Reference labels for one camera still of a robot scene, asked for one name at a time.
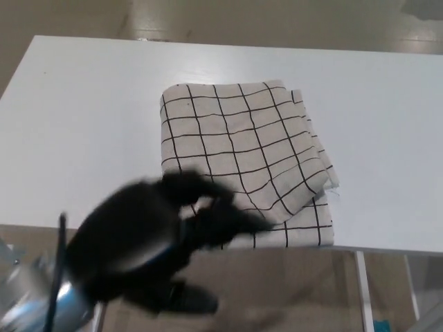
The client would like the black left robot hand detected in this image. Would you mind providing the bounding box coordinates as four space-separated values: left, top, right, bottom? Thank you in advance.
65 168 278 316

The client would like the white checkered towel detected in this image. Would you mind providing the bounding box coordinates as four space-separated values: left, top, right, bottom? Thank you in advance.
159 80 342 250

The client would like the white table leg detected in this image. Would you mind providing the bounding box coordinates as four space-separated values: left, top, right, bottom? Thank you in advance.
355 251 377 332
91 301 105 332
404 255 422 322

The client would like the grey metal stand leg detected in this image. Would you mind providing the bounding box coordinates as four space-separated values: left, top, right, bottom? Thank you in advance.
0 241 27 275

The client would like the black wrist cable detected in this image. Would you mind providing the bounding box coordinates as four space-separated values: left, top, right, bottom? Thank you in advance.
44 212 69 332

